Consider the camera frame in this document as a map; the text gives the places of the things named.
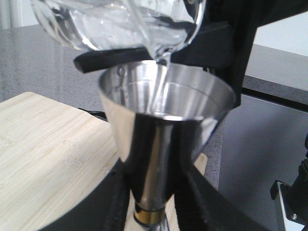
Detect steel double jigger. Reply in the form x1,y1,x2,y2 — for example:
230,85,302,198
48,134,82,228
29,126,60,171
98,60,236,230

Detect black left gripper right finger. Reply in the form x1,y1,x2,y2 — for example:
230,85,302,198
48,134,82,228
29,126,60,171
175,161,267,231

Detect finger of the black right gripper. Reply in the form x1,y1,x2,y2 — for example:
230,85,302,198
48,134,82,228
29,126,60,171
74,48,153,73

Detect clear glass beaker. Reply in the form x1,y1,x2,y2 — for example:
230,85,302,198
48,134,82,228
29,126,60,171
31,0,206,61

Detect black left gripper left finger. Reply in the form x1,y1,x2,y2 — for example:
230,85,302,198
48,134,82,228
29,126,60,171
41,160,130,231

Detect bamboo cutting board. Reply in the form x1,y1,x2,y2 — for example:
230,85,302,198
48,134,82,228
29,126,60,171
0,91,208,231

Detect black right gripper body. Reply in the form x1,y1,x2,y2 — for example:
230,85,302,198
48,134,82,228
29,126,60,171
171,0,308,107

